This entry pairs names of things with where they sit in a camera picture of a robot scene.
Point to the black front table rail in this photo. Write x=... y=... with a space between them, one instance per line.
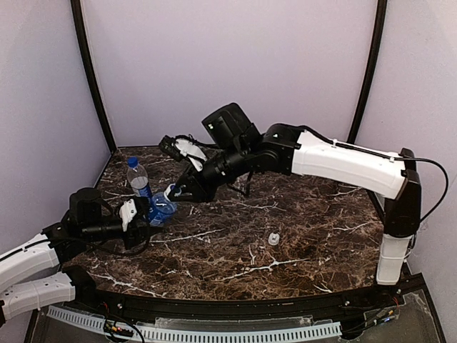
x=340 y=306

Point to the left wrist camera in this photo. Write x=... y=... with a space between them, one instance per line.
x=132 y=210

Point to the clear bottle cap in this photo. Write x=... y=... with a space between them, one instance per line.
x=273 y=238

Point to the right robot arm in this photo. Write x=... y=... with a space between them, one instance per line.
x=300 y=150

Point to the left black frame post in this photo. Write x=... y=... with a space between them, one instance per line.
x=89 y=70

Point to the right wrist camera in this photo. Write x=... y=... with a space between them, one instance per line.
x=186 y=148

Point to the right black frame post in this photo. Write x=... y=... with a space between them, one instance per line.
x=372 y=59

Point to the small circuit board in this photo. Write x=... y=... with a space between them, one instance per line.
x=116 y=330

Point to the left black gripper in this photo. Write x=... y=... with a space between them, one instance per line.
x=135 y=231

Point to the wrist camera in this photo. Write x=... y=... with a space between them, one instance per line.
x=132 y=210
x=186 y=148

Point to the white slotted cable duct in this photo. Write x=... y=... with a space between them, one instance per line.
x=297 y=329

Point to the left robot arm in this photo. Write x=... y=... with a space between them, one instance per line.
x=34 y=275

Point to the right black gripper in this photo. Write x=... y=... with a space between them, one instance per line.
x=196 y=184

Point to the white cap water bottle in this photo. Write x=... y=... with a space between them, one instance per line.
x=160 y=210

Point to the blue cap water bottle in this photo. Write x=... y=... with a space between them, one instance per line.
x=138 y=178

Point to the white blue bottle cap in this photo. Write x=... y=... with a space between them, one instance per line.
x=168 y=191

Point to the black frame post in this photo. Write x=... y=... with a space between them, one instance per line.
x=89 y=70
x=372 y=59

